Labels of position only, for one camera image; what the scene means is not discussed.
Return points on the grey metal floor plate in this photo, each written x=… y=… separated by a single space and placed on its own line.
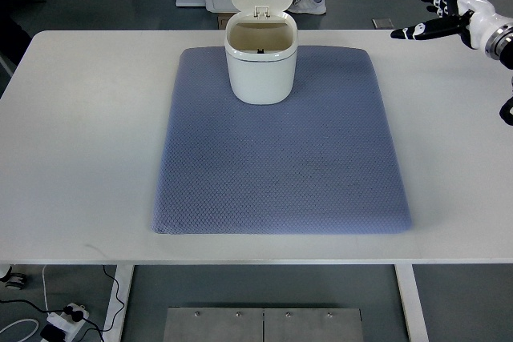
x=263 y=324

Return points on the white power strip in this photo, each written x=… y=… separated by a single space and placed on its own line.
x=64 y=325

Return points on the right white table leg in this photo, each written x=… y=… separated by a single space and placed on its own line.
x=411 y=303

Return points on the white sneaker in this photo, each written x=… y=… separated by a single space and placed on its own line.
x=307 y=7

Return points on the blue textured mat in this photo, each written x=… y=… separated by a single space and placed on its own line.
x=320 y=162

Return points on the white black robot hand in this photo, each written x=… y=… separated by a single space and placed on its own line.
x=476 y=21

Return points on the white trash bin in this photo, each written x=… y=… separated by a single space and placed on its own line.
x=261 y=52

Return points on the white table leg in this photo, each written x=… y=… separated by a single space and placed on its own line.
x=411 y=303
x=118 y=302

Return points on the left white table leg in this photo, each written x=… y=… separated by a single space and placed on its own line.
x=118 y=302

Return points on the small grey floor plate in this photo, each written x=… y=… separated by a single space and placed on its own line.
x=382 y=23

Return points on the caster wheel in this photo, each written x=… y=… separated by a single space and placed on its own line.
x=11 y=279

